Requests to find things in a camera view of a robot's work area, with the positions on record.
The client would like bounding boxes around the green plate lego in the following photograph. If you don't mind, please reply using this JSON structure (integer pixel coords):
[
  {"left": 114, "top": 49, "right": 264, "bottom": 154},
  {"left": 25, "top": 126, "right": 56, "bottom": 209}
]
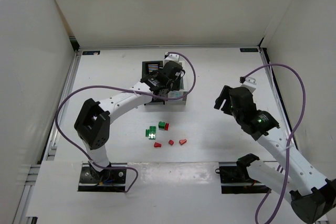
[{"left": 148, "top": 126, "right": 156, "bottom": 140}]

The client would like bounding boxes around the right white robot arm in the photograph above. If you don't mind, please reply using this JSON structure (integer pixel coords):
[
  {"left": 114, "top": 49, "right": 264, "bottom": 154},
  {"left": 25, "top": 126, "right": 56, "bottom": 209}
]
[{"left": 214, "top": 86, "right": 335, "bottom": 223}]

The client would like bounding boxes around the aluminium frame rail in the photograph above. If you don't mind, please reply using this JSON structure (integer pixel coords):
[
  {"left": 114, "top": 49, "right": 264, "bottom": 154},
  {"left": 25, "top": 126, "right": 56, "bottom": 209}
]
[
  {"left": 259, "top": 47, "right": 292, "bottom": 136},
  {"left": 38, "top": 50, "right": 80, "bottom": 164}
]

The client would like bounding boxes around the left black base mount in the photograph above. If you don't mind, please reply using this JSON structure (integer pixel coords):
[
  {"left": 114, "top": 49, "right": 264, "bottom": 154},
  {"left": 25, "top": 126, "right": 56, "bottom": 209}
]
[{"left": 77, "top": 163, "right": 127, "bottom": 193}]

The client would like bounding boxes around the dark green small lego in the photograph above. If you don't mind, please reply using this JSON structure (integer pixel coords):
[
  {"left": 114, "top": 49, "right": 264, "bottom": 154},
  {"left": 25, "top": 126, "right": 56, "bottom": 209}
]
[{"left": 158, "top": 121, "right": 166, "bottom": 130}]

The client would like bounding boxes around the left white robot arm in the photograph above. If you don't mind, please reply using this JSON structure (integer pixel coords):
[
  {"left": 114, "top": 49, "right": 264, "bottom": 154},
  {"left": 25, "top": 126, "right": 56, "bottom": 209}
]
[{"left": 74, "top": 60, "right": 185, "bottom": 182}]

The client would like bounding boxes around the black slotted container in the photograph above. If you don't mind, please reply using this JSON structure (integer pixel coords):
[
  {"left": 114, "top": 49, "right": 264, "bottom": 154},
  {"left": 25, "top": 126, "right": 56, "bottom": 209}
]
[{"left": 142, "top": 60, "right": 163, "bottom": 78}]

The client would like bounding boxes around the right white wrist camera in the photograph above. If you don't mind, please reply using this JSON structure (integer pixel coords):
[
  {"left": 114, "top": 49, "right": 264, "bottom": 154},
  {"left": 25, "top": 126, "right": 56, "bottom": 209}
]
[{"left": 239, "top": 77, "right": 257, "bottom": 93}]

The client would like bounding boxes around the right aluminium frame rail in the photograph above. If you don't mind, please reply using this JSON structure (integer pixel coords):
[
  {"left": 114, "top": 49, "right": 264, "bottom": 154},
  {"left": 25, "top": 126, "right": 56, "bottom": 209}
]
[{"left": 259, "top": 47, "right": 292, "bottom": 136}]

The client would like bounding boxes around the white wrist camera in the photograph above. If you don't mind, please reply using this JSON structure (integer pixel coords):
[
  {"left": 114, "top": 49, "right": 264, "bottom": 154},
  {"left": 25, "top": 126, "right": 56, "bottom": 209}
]
[
  {"left": 239, "top": 77, "right": 257, "bottom": 93},
  {"left": 163, "top": 52, "right": 180, "bottom": 64}
]

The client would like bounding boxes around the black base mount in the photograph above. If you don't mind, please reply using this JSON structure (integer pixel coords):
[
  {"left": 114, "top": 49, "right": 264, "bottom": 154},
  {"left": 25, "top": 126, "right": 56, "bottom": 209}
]
[
  {"left": 215, "top": 166, "right": 269, "bottom": 195},
  {"left": 77, "top": 163, "right": 127, "bottom": 193}
]

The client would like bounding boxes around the white slotted container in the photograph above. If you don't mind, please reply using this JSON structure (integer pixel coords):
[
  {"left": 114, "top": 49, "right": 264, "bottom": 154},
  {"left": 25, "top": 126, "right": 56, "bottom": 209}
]
[{"left": 141, "top": 62, "right": 187, "bottom": 105}]

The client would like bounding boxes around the red curved lego left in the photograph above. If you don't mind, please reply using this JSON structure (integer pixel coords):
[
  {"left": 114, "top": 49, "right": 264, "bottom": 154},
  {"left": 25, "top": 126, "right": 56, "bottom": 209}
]
[{"left": 153, "top": 142, "right": 162, "bottom": 148}]

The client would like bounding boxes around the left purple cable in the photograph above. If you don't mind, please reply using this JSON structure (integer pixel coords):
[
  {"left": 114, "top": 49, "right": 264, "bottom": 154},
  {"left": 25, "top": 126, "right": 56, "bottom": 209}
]
[{"left": 56, "top": 51, "right": 197, "bottom": 193}]

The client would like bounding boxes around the left aluminium frame rail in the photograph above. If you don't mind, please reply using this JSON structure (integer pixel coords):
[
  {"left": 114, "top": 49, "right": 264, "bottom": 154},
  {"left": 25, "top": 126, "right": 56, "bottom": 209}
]
[{"left": 38, "top": 50, "right": 80, "bottom": 164}]

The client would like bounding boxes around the red curved lego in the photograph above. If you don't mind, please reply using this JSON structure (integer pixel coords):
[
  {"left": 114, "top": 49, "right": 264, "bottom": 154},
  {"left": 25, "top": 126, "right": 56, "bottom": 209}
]
[
  {"left": 179, "top": 139, "right": 187, "bottom": 145},
  {"left": 153, "top": 142, "right": 162, "bottom": 148}
]

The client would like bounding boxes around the red curved lego right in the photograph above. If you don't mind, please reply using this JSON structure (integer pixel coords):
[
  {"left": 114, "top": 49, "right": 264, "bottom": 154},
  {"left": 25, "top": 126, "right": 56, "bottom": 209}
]
[{"left": 179, "top": 139, "right": 187, "bottom": 145}]

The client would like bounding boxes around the right blue label sticker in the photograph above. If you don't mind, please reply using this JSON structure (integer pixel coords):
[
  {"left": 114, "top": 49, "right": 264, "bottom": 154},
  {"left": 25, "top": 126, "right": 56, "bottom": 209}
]
[{"left": 239, "top": 48, "right": 259, "bottom": 52}]

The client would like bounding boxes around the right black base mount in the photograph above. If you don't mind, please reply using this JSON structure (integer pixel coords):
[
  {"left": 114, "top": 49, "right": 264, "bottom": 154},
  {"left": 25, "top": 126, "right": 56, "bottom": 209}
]
[{"left": 215, "top": 166, "right": 269, "bottom": 195}]

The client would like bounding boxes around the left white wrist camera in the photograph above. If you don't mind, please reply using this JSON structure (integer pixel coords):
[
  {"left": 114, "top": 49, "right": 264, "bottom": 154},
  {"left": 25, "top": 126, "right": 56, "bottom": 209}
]
[{"left": 163, "top": 52, "right": 180, "bottom": 64}]

